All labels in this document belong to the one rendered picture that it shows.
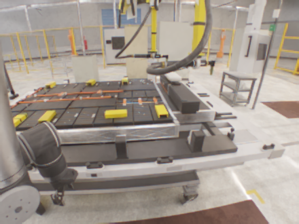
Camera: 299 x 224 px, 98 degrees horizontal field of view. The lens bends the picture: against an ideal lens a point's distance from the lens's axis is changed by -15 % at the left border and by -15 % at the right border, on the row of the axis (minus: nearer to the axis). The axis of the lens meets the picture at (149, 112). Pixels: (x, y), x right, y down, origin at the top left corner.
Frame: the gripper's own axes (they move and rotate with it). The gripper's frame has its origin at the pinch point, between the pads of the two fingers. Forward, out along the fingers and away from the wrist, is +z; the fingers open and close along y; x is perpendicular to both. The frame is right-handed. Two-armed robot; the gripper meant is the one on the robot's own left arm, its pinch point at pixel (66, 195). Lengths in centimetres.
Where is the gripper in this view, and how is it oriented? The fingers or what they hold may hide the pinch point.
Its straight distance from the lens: 86.5
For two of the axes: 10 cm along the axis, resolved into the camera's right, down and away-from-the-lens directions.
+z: 0.0, 8.9, 4.5
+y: -0.3, 4.5, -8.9
